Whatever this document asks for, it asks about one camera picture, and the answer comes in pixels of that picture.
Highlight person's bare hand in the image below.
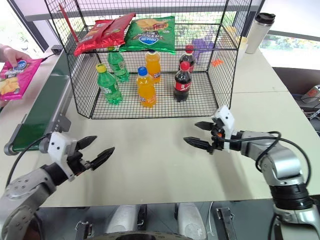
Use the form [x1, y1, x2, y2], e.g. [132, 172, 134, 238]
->
[0, 44, 34, 67]

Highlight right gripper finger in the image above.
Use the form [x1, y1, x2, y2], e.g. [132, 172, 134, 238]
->
[183, 136, 212, 151]
[194, 121, 214, 131]

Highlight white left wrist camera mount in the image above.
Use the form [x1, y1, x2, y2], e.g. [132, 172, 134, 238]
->
[47, 131, 78, 182]

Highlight green conveyor belt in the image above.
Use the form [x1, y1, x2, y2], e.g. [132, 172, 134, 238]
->
[3, 51, 84, 157]

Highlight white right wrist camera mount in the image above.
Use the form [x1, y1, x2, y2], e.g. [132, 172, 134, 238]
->
[215, 104, 237, 153]

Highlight white tumbler black lid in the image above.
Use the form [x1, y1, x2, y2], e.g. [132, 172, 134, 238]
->
[244, 12, 277, 55]

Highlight purple plastic object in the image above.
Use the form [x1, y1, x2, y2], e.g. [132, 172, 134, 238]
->
[190, 36, 216, 65]

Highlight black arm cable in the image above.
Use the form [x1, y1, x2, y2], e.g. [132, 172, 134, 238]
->
[5, 134, 52, 191]
[224, 130, 314, 187]

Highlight red chip bag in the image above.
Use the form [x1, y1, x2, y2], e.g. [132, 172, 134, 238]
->
[100, 12, 137, 49]
[73, 19, 115, 57]

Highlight black wire rack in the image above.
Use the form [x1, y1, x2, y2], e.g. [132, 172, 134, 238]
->
[44, 0, 254, 120]

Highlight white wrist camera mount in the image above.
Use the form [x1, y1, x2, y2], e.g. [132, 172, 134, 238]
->
[47, 131, 78, 182]
[215, 104, 237, 153]

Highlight green chip bag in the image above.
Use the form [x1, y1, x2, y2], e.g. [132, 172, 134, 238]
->
[119, 15, 177, 56]

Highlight silver rounded robot leg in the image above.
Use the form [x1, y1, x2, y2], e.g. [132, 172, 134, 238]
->
[177, 202, 208, 240]
[104, 204, 139, 236]

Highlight thin black cable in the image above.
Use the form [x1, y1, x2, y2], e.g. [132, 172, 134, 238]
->
[40, 52, 57, 63]

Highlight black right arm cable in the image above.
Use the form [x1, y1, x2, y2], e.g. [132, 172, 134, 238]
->
[224, 130, 314, 187]

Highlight black metal bracket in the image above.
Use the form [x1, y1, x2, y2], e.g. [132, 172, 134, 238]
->
[215, 207, 238, 240]
[74, 220, 94, 240]

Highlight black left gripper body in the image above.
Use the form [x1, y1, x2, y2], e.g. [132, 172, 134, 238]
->
[66, 141, 95, 177]

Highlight pink chip bag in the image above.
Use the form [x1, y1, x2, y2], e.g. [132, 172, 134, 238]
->
[0, 57, 44, 102]

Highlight red stick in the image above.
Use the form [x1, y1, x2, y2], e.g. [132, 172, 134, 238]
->
[58, 3, 79, 43]

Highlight orange soda bottle blue cap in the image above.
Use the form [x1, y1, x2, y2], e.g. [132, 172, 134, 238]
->
[144, 49, 162, 84]
[135, 66, 157, 109]

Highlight grey device orange display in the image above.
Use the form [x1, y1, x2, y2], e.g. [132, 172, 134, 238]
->
[299, 84, 320, 101]

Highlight cola bottle red cap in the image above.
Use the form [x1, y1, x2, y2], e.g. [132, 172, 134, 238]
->
[178, 44, 197, 75]
[173, 61, 193, 104]

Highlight small black box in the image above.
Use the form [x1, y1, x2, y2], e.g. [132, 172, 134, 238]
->
[50, 44, 64, 55]

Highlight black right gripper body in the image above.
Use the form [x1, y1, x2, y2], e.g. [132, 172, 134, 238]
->
[207, 117, 226, 156]

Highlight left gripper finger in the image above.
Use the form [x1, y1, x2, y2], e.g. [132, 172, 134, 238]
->
[89, 146, 116, 172]
[76, 135, 98, 152]

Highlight green soda bottle yellow cap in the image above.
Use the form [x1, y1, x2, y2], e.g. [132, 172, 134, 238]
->
[95, 63, 124, 106]

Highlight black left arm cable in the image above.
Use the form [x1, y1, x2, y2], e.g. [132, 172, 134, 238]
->
[5, 134, 52, 191]

